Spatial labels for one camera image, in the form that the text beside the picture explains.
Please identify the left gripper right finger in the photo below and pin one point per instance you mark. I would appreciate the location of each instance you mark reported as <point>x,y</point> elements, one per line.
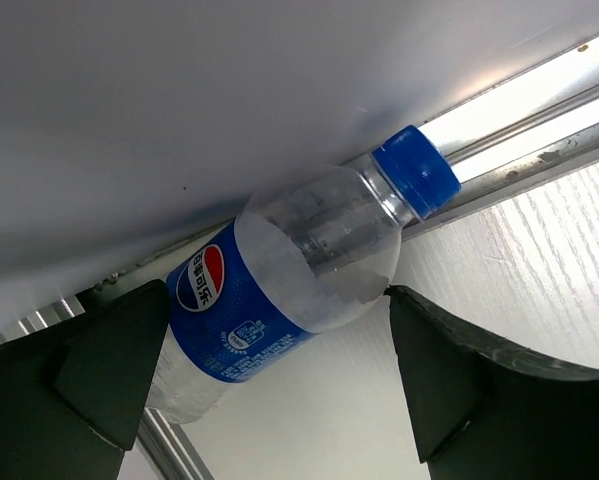
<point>484,407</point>

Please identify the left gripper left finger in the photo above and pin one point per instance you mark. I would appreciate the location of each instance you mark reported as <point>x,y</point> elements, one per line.
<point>72,395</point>

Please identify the small bottle blue label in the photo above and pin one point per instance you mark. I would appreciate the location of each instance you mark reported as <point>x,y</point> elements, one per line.
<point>300,259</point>

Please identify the aluminium left side rail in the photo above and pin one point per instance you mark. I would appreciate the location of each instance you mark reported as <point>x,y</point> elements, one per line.
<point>517,254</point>

